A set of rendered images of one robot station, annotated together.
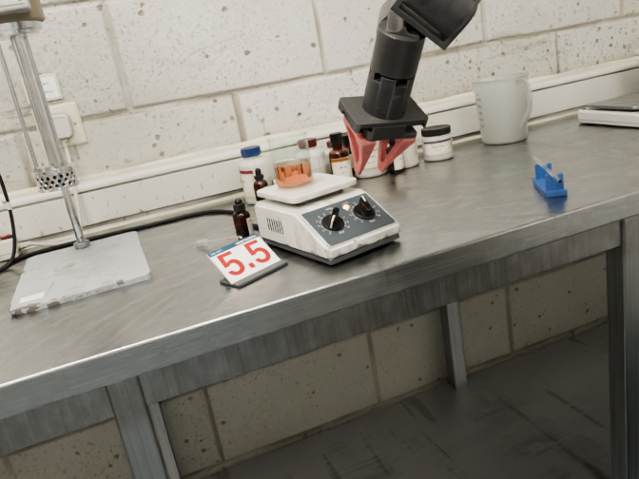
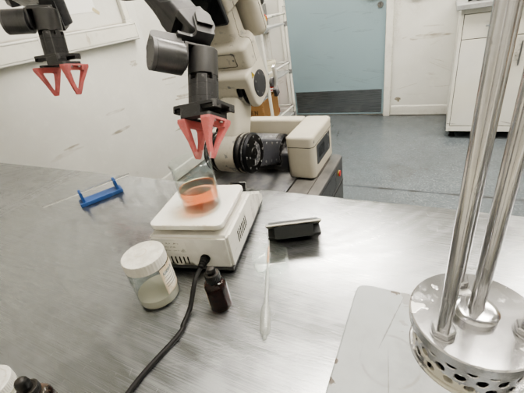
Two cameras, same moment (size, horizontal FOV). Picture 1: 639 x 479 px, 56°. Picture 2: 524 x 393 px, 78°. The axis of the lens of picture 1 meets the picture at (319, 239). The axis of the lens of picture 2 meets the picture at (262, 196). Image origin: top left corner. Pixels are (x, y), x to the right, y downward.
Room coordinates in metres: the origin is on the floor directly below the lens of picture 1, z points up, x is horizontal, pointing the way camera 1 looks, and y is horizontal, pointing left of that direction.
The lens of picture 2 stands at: (1.12, 0.42, 1.09)
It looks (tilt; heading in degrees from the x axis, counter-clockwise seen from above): 30 degrees down; 229
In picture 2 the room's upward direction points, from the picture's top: 10 degrees counter-clockwise
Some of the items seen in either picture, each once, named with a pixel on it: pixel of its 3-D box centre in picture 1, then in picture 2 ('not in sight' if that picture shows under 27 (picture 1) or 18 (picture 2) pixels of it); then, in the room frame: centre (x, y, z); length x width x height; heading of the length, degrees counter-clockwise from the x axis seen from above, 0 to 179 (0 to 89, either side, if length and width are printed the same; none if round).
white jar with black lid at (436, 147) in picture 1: (436, 143); not in sight; (1.35, -0.30, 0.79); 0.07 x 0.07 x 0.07
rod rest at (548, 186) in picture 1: (549, 179); (99, 191); (0.94, -0.39, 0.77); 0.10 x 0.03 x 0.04; 169
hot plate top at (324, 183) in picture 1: (305, 187); (199, 205); (0.90, 0.01, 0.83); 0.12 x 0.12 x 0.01; 31
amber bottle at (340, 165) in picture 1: (338, 158); not in sight; (1.26, -0.07, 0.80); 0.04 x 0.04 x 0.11
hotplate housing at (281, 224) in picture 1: (319, 216); (210, 218); (0.88, -0.01, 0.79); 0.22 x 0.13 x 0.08; 31
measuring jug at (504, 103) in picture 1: (506, 109); not in sight; (1.41, -0.49, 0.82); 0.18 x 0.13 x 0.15; 17
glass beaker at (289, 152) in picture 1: (291, 162); (198, 184); (0.90, 0.02, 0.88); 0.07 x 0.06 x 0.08; 3
